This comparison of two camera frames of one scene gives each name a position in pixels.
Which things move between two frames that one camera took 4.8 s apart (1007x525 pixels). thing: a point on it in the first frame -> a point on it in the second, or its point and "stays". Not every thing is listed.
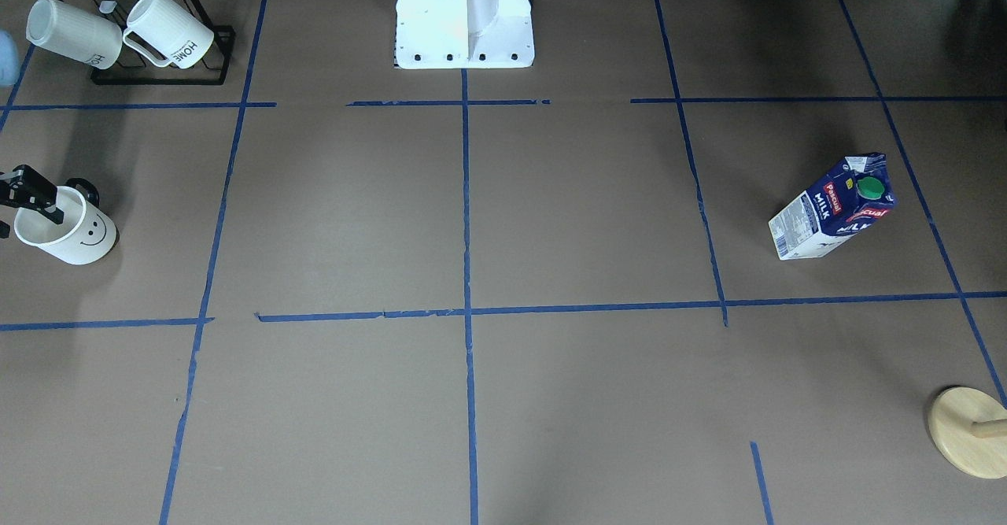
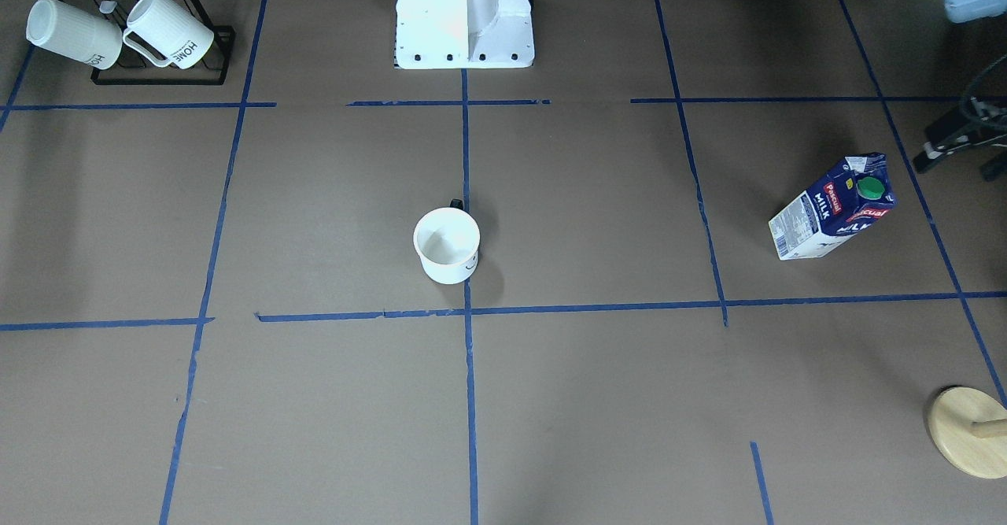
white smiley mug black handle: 87,235 -> 448,240
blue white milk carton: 856,194 stays
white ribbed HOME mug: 168,27 stays
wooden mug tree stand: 968,427 stays
